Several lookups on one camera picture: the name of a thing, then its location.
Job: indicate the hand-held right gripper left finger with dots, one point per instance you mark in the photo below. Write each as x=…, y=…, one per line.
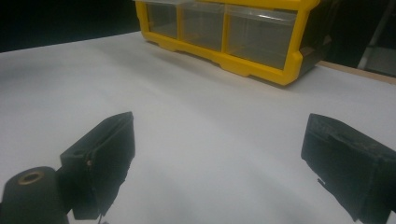
x=99, y=161

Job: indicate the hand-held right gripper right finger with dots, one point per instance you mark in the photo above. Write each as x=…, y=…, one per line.
x=351, y=165

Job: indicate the yellow black parts organizer cabinet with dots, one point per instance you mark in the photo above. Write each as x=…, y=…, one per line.
x=236, y=63

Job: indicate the clear plastic drawer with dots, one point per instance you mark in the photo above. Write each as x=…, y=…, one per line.
x=202, y=26

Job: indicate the grey metal stand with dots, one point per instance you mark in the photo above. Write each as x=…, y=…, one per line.
x=378, y=59

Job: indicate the set of small transparent drawers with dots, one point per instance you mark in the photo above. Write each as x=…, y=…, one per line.
x=258, y=40

